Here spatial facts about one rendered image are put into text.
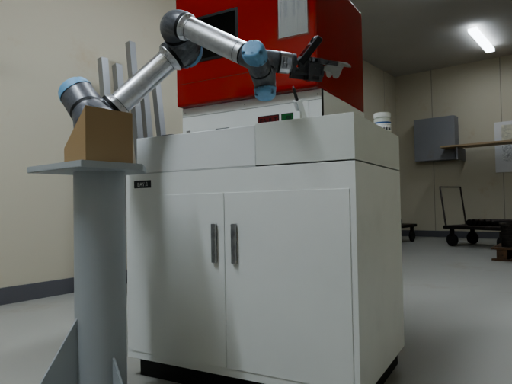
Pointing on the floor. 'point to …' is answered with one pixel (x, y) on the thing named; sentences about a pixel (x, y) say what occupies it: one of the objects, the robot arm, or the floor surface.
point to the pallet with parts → (504, 251)
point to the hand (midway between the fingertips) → (344, 64)
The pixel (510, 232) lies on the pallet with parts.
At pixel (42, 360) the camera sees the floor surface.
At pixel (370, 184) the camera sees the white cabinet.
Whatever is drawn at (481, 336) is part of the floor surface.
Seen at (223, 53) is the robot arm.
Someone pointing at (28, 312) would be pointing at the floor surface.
